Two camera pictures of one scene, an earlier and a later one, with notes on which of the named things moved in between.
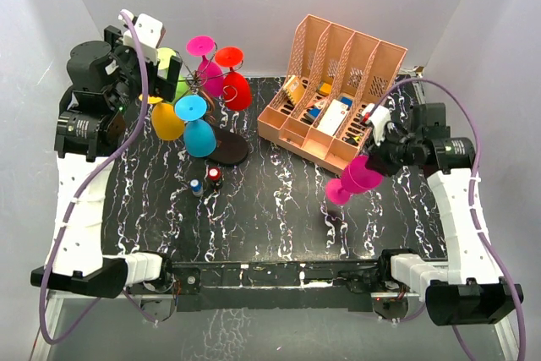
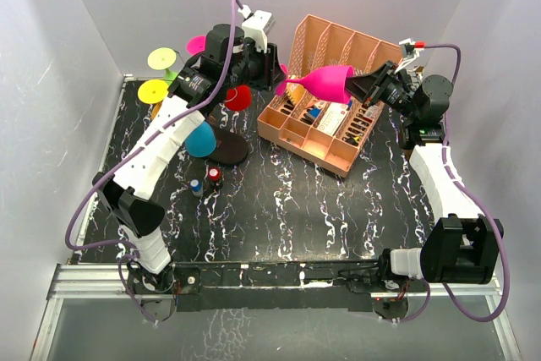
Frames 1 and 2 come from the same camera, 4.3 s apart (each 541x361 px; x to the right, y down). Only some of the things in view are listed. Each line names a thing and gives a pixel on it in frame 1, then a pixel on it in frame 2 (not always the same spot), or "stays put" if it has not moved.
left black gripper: (166, 84) -> (275, 74)
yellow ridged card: (295, 89) stays put
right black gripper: (376, 160) -> (360, 85)
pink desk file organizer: (334, 76) stays put
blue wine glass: (199, 137) stays put
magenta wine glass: (356, 176) -> (328, 83)
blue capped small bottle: (196, 186) stays put
